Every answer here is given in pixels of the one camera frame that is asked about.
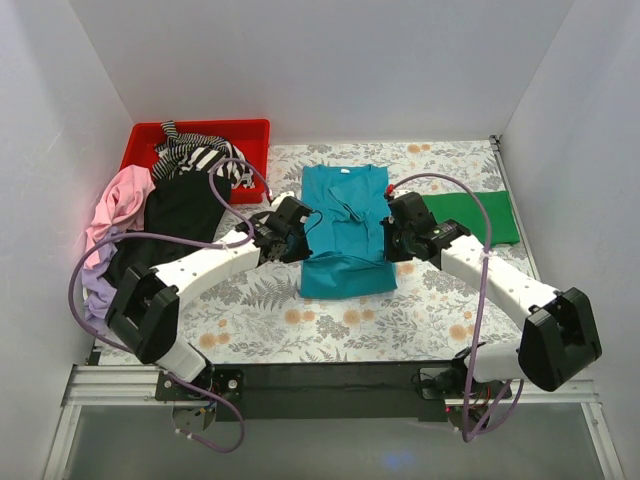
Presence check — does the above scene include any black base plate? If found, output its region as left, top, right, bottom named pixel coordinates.
left=154, top=363, right=512, bottom=424

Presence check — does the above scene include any lavender t shirt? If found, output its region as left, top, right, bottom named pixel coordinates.
left=81, top=221, right=120, bottom=333

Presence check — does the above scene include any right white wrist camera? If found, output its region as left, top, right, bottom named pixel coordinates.
left=384, top=185, right=408, bottom=202

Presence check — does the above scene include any teal t shirt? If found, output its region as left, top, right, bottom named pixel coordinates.
left=300, top=165, right=397, bottom=300

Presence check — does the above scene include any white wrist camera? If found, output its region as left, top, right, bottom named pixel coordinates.
left=384, top=185, right=408, bottom=202
left=270, top=191, right=296, bottom=209

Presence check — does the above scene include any red plastic bin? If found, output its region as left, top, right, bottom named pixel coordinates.
left=121, top=119, right=270, bottom=204

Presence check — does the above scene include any green folded t shirt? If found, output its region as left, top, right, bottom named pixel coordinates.
left=423, top=191, right=521, bottom=247

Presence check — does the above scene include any black t shirt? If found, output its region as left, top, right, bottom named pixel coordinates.
left=104, top=171, right=231, bottom=287

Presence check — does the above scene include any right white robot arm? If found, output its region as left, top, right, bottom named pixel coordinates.
left=382, top=192, right=602, bottom=398

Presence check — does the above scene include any pink t shirt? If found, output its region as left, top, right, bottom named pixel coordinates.
left=86, top=165, right=155, bottom=250

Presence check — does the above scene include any floral patterned table mat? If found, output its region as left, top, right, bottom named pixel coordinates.
left=179, top=140, right=520, bottom=364

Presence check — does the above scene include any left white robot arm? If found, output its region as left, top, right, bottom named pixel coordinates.
left=106, top=194, right=313, bottom=400

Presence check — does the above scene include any aluminium mounting rail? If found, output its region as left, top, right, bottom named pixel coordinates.
left=63, top=361, right=600, bottom=406

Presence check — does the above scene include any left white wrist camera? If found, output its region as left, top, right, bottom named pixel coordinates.
left=270, top=191, right=296, bottom=209

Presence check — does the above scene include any black white striped shirt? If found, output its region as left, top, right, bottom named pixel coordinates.
left=151, top=121, right=255, bottom=189

